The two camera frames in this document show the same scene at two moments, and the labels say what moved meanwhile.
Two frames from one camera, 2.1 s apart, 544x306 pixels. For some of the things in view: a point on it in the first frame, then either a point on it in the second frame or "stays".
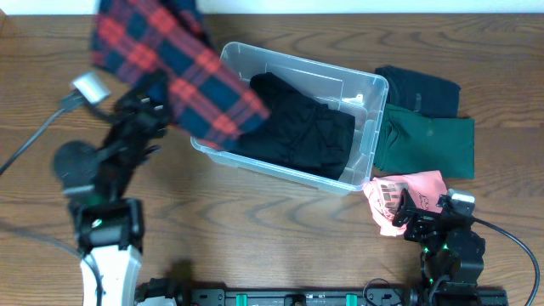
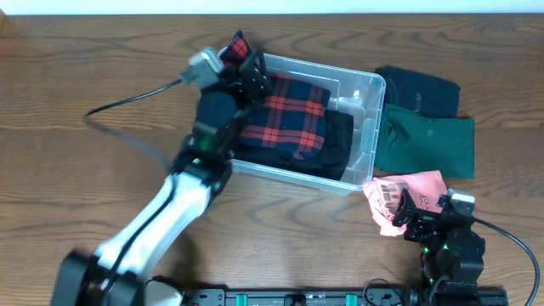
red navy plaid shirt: x=166 y=46 → x=291 y=119
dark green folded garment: x=410 y=143 stays
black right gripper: x=406 y=211 stays
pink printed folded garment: x=423 y=191 stays
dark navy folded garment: x=432 y=96 stays
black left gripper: x=142 y=112 → x=245 y=81
